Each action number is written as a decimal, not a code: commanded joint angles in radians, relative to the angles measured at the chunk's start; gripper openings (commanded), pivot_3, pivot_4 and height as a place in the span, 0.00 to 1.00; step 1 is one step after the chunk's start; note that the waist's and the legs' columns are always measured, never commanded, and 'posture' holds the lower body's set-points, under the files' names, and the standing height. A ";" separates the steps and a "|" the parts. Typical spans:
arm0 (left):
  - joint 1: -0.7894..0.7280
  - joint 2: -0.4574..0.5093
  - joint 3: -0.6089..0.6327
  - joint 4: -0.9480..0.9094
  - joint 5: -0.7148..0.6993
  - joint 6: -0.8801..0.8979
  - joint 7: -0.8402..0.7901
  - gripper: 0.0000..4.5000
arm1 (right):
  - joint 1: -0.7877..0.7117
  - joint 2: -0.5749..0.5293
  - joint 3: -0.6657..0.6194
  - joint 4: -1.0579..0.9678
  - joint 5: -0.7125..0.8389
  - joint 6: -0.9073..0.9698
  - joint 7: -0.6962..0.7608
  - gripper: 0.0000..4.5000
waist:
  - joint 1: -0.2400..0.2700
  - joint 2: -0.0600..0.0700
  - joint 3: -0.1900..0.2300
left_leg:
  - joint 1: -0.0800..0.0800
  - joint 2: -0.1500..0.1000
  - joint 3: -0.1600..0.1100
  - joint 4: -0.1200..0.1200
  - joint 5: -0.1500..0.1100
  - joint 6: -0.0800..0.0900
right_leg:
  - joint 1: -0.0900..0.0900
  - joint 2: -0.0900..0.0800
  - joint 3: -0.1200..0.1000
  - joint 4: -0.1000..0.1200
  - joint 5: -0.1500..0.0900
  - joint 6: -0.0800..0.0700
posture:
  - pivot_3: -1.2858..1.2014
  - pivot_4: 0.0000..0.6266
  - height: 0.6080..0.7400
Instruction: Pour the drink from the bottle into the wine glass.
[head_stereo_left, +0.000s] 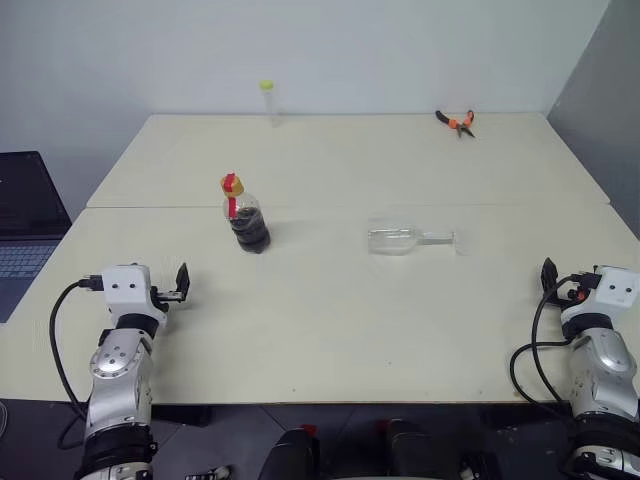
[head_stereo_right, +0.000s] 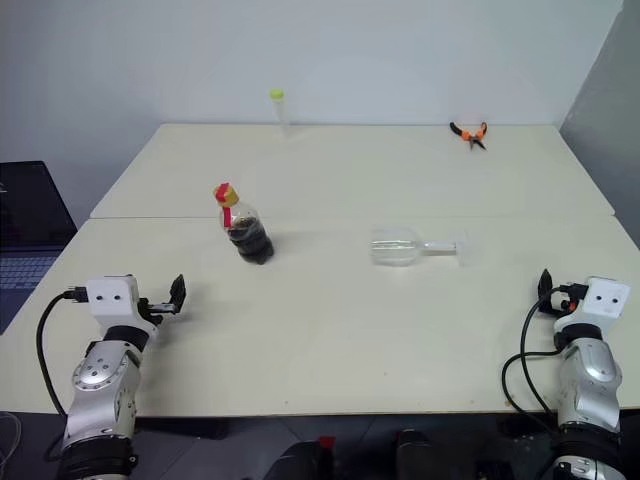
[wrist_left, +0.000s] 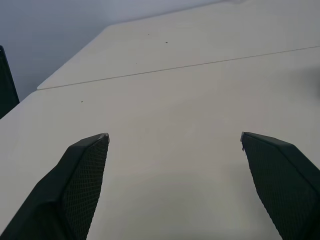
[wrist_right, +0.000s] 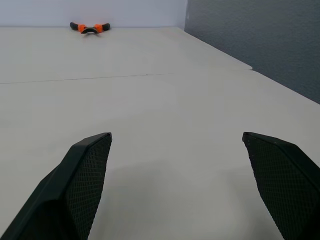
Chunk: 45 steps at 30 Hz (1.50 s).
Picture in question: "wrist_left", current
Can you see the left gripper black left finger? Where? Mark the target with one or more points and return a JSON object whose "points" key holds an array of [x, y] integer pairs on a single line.
{"points": [[75, 190]]}

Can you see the dark laptop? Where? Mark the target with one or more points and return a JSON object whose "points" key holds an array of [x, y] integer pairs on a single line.
{"points": [[6, 87]]}

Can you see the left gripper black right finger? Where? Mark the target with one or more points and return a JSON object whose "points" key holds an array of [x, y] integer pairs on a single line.
{"points": [[282, 185]]}

